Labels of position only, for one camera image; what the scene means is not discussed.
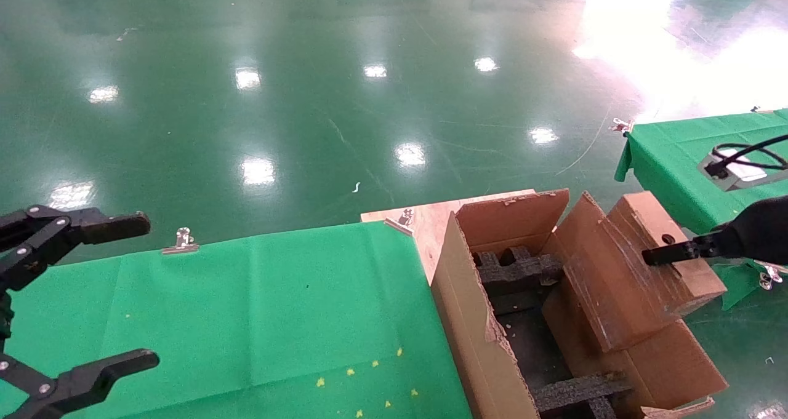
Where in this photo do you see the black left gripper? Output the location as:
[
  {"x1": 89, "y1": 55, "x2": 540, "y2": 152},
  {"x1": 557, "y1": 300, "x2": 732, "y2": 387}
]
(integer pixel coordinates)
[{"x1": 0, "y1": 206, "x2": 161, "y2": 419}]

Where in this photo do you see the small green tablecloth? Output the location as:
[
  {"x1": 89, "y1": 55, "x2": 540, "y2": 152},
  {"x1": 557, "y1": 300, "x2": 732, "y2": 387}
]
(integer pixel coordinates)
[{"x1": 614, "y1": 108, "x2": 788, "y2": 312}]

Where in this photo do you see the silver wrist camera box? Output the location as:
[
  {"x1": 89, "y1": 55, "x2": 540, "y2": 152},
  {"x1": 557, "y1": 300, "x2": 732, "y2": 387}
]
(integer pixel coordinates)
[{"x1": 698, "y1": 147, "x2": 788, "y2": 192}]

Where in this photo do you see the large green tablecloth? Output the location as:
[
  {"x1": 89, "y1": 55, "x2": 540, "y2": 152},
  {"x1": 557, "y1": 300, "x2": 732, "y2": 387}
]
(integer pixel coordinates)
[{"x1": 0, "y1": 221, "x2": 475, "y2": 419}]

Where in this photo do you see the large open cardboard carton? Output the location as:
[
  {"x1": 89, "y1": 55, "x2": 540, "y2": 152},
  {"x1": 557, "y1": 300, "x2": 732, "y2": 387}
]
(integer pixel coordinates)
[{"x1": 431, "y1": 188, "x2": 729, "y2": 419}]

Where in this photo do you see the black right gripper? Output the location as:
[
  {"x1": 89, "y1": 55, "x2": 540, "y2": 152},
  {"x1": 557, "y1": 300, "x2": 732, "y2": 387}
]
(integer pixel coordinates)
[{"x1": 641, "y1": 196, "x2": 788, "y2": 267}]

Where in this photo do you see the black foam insert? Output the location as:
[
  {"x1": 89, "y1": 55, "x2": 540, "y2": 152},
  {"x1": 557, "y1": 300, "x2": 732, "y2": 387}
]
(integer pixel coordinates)
[
  {"x1": 531, "y1": 373, "x2": 635, "y2": 419},
  {"x1": 473, "y1": 245, "x2": 566, "y2": 297}
]

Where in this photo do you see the small cardboard box with hole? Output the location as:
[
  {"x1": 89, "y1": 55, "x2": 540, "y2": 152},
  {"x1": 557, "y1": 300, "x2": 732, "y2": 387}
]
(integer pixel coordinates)
[{"x1": 563, "y1": 190, "x2": 728, "y2": 353}]

